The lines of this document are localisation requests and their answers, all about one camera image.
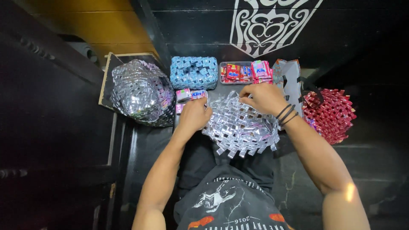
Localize red woven wrapper bag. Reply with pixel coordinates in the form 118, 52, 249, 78
302, 88, 357, 145

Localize pile of folded wrapper strips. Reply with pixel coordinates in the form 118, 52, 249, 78
175, 88, 208, 115

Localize patterned paper bag black handles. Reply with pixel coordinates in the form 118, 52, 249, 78
272, 59, 323, 131

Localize blue woven wrapper box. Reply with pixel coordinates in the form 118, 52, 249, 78
170, 56, 219, 91

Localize clear plastic tray of wrappers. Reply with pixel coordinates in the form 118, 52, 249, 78
219, 61, 254, 85

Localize stack of pink folded wrappers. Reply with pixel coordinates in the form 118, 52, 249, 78
251, 60, 274, 84

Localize black wrist bands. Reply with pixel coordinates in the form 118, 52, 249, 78
275, 103, 300, 126

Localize person's black printed shirt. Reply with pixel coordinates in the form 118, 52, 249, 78
173, 131, 294, 230

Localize person's right hand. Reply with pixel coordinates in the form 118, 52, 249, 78
239, 83, 289, 117

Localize large silver woven wrapper bag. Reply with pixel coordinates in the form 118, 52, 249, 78
110, 59, 176, 128

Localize black wooden board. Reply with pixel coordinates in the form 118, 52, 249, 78
98, 52, 160, 111

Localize person's left hand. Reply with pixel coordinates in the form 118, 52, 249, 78
178, 97, 213, 132

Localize silver woven wrapper basket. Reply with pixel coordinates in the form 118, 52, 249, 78
202, 91, 281, 159

